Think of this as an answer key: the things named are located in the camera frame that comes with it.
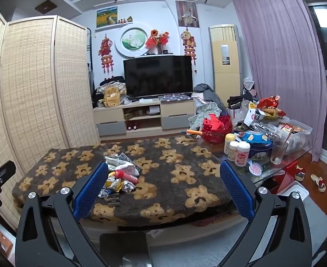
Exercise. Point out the bear print blanket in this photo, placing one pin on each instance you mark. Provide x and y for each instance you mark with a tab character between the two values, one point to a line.
166	189

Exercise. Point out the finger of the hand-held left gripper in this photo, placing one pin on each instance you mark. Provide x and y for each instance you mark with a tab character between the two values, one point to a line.
2	173

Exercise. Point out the beige slipper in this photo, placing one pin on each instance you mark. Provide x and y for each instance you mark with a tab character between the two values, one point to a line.
318	183

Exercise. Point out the white bottle orange label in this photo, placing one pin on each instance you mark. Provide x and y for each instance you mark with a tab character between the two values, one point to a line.
232	153

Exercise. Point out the silver wrapper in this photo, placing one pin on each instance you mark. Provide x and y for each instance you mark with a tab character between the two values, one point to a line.
128	187

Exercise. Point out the yellow white wrapper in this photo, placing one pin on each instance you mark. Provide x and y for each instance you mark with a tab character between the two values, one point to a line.
113	183

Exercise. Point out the brown ceiling tile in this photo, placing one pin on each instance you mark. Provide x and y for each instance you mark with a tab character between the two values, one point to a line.
45	7

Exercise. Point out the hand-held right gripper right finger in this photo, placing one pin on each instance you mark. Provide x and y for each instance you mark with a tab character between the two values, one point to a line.
236	192

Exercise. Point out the red fish hanging ornament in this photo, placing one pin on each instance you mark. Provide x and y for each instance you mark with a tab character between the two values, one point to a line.
188	43
106	51

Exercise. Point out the white hairbrush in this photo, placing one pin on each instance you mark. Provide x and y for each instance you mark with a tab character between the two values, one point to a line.
255	168

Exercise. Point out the woven folding screen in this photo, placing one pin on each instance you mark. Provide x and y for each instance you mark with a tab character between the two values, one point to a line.
32	89

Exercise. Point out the clear plastic storage box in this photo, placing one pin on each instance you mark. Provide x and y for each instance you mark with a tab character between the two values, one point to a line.
298	139

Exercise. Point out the brown wall poster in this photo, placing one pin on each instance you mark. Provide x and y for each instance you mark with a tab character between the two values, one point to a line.
187	14

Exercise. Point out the glass coffee table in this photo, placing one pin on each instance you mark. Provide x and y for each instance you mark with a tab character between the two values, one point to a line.
269	171

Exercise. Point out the red stool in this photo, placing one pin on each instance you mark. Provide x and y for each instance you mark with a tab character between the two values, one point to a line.
284	176

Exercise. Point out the vase of red flowers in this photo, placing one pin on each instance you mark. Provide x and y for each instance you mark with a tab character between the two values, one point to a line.
158	40

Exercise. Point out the floral cloth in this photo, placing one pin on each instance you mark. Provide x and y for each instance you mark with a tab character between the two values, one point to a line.
205	110

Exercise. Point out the landscape painting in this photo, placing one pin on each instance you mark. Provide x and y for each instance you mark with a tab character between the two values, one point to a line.
107	17

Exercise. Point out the red snack bag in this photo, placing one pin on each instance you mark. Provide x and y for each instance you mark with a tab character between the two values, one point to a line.
269	104

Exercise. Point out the pile of dark clothes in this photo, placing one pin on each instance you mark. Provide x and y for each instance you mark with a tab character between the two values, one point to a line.
98	96

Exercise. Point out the black bag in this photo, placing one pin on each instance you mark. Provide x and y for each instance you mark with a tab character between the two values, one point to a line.
237	101

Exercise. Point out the white printed plastic wrapper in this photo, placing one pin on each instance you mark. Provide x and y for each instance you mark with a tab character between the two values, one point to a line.
119	160

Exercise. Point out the yellow backpack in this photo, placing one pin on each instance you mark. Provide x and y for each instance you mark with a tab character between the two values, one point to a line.
111	97

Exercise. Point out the beige television cabinet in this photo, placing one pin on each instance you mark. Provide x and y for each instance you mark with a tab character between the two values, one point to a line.
177	108

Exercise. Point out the round lotus wall art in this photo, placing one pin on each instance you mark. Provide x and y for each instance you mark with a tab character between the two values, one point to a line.
134	40

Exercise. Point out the orange toy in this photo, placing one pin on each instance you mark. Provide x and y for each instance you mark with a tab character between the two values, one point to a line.
194	132

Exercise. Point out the light grey rug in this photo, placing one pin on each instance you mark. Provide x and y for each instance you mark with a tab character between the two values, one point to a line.
305	228

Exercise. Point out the black television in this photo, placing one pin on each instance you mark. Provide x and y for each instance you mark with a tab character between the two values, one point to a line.
158	75

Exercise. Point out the blue cookie tin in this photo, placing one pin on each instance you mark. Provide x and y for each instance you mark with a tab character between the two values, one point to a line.
259	147

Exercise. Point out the clear glass cup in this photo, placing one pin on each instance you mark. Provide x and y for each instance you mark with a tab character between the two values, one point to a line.
278	151

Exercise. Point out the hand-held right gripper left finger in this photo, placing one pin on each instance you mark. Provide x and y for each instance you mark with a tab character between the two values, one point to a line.
91	192

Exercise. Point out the row of small figurines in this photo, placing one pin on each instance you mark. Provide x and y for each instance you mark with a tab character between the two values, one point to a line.
124	20

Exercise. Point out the purple curtain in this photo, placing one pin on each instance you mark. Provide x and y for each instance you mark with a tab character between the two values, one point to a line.
277	61

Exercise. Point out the red tube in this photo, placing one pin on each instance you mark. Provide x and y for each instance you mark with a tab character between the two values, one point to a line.
127	176

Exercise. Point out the dark patterned cushion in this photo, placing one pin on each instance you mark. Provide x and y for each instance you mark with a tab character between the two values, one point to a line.
176	98

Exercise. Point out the cream lid bottle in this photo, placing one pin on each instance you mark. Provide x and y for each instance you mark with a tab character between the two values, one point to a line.
229	141

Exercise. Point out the white bottle pink label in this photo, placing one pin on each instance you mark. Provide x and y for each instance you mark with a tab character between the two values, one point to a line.
241	154

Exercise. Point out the grey jacket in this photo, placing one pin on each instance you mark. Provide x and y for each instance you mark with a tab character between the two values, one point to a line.
210	94

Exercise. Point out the red bowl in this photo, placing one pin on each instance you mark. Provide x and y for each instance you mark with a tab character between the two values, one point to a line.
217	130

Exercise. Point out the red slipper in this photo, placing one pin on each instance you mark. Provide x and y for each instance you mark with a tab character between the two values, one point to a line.
300	173

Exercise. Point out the beige standing air conditioner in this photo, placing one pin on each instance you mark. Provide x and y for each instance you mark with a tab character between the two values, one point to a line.
225	83

